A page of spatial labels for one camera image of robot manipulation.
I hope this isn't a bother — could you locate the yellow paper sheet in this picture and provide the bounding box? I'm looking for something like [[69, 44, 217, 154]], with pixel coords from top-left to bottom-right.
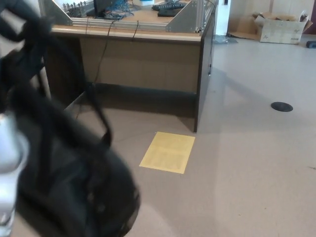
[[139, 131, 196, 175]]

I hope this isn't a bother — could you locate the open white cardboard box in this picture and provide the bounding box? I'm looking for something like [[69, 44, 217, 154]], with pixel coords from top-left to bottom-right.
[[254, 12, 313, 45]]

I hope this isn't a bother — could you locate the flattened brown cardboard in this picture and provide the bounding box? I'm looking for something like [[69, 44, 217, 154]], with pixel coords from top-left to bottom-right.
[[227, 14, 262, 40]]

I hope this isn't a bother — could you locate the clear plastic sheet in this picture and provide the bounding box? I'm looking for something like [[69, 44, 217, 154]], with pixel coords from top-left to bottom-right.
[[213, 36, 239, 44]]

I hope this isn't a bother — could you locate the black computer keyboard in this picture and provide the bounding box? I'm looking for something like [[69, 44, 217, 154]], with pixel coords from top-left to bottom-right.
[[151, 1, 186, 12]]

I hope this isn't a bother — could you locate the long black power cable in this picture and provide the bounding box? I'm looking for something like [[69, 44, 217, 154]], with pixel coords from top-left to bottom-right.
[[75, 21, 117, 119]]

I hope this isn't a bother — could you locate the round black floor cover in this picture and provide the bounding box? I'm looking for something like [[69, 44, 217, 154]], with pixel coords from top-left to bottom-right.
[[271, 101, 294, 112]]

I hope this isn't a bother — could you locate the aluminium profile frame with gussets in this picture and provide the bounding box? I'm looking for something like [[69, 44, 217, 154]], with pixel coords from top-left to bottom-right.
[[50, 0, 213, 33]]

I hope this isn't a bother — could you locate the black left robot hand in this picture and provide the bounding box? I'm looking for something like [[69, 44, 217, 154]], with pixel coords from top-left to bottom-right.
[[0, 0, 45, 117]]

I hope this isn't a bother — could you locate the black lunch bag with straps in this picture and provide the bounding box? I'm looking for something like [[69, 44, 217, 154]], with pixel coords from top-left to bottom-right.
[[9, 14, 141, 237]]

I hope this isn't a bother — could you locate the black computer monitor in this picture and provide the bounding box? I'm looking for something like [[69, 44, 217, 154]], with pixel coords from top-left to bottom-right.
[[93, 0, 113, 18]]

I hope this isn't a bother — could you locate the tangle of blue cables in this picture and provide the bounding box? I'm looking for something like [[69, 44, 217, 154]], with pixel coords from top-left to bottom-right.
[[105, 0, 135, 20]]

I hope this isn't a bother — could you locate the flat black device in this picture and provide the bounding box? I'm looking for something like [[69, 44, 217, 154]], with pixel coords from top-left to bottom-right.
[[157, 8, 185, 17]]

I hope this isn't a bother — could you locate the row of metal connectors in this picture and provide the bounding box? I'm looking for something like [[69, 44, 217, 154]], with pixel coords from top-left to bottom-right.
[[63, 2, 96, 17]]

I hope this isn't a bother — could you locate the dark wooden desk beige top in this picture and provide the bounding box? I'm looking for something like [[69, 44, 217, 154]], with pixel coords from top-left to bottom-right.
[[44, 4, 215, 133]]

